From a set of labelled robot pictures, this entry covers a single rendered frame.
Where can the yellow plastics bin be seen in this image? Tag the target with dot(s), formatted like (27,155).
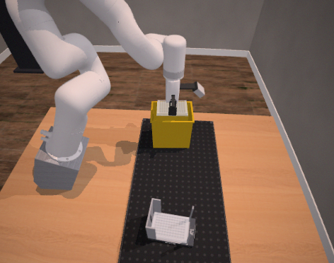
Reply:
(171,131)

